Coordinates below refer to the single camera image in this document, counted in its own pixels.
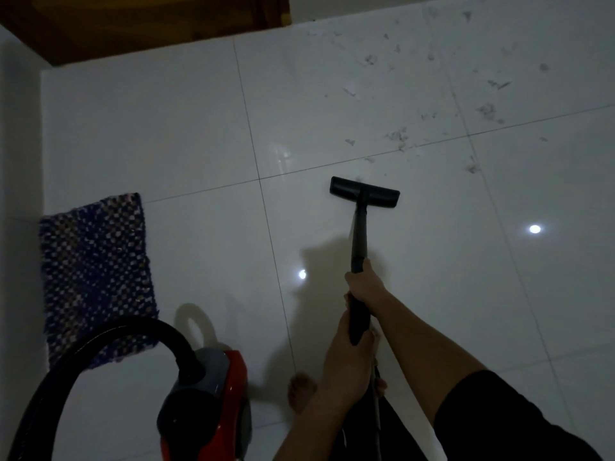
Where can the person's right hand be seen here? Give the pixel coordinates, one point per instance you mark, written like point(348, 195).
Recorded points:
point(367, 290)

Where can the person's left hand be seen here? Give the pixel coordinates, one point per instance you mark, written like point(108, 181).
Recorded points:
point(343, 352)

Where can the person's right fingers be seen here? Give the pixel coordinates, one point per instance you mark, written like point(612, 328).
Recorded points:
point(354, 285)

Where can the person's left fingers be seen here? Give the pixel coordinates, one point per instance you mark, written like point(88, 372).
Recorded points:
point(368, 341)

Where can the black vacuum wand with nozzle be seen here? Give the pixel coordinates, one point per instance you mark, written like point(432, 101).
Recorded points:
point(360, 235)

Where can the person's left forearm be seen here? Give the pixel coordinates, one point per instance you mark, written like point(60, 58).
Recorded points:
point(319, 422)

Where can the person's right forearm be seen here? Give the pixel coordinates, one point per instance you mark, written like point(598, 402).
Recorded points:
point(432, 338)

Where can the person's right foot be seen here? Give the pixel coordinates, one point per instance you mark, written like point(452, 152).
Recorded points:
point(381, 387)

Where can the person's foot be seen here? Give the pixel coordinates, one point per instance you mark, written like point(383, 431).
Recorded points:
point(301, 391)
point(381, 387)

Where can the person's left foot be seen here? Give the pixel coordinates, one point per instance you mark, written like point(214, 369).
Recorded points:
point(301, 391)

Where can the black trousers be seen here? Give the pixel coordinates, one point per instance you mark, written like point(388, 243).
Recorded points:
point(399, 436)

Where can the scattered dust and hair debris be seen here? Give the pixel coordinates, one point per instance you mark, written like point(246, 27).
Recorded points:
point(399, 136)

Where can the black shirt sleeve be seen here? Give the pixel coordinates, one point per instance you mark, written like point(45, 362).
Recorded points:
point(509, 422)

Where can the red canister vacuum cleaner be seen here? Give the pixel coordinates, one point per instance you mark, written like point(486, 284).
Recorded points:
point(206, 403)

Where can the blue woven floor mat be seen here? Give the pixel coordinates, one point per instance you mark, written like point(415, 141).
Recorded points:
point(96, 278)

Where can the brown wooden door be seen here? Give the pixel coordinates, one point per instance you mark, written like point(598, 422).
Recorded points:
point(144, 21)

